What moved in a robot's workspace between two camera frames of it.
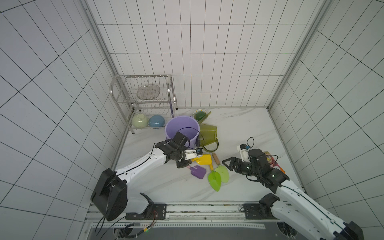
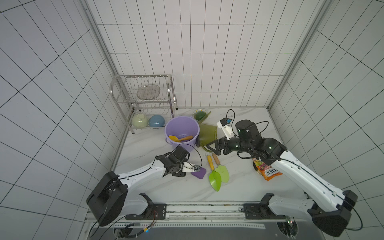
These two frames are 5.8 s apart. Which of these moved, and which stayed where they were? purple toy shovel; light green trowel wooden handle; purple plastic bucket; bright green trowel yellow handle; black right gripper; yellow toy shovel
Moved: yellow toy shovel; black right gripper
Stayed: purple plastic bucket; purple toy shovel; light green trowel wooden handle; bright green trowel yellow handle
